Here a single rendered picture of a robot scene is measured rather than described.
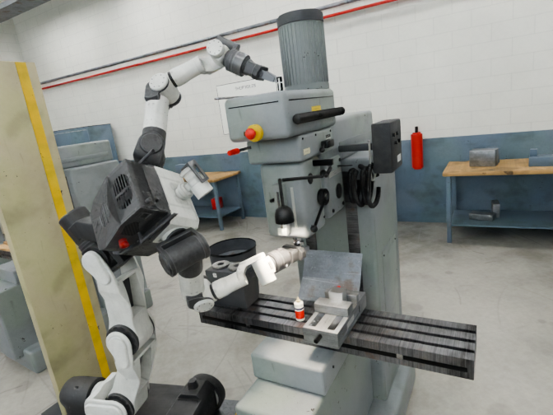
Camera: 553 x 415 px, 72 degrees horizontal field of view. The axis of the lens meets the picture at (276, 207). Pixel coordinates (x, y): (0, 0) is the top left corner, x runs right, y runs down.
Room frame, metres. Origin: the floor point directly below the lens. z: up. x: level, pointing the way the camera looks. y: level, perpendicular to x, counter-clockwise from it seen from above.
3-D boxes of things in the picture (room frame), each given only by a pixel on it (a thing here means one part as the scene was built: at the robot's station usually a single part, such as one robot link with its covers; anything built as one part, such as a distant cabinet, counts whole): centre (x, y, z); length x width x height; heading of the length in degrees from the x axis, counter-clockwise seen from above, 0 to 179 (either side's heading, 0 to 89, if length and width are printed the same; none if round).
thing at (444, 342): (1.53, -0.13, 0.88); 1.24 x 0.23 x 0.08; 59
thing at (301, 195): (1.57, -0.08, 1.47); 0.21 x 0.19 x 0.32; 59
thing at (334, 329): (1.46, -0.20, 0.97); 0.35 x 0.15 x 0.11; 148
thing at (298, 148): (1.60, -0.10, 1.68); 0.34 x 0.24 x 0.10; 149
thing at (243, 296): (1.79, 0.27, 1.02); 0.22 x 0.12 x 0.20; 61
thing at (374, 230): (2.10, -0.40, 0.78); 0.50 x 0.47 x 1.56; 149
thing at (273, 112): (1.58, -0.08, 1.81); 0.47 x 0.26 x 0.16; 149
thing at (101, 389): (1.47, 0.81, 0.68); 0.21 x 0.20 x 0.13; 74
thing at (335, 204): (1.73, -0.18, 1.47); 0.24 x 0.19 x 0.26; 59
